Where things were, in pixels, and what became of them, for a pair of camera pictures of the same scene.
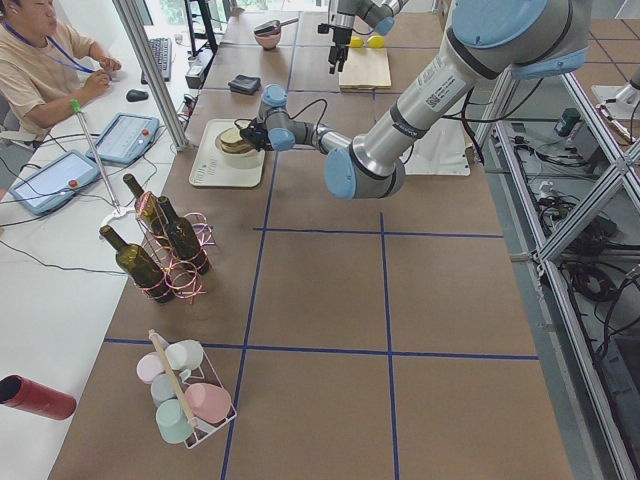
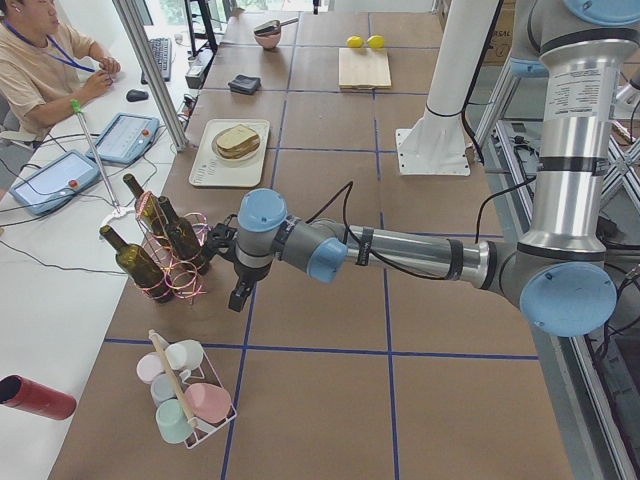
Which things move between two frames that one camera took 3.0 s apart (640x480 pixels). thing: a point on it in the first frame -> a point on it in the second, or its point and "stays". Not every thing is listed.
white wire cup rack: (197, 385) stays
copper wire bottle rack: (178, 245) stays
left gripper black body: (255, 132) -> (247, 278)
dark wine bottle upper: (140, 267) stays
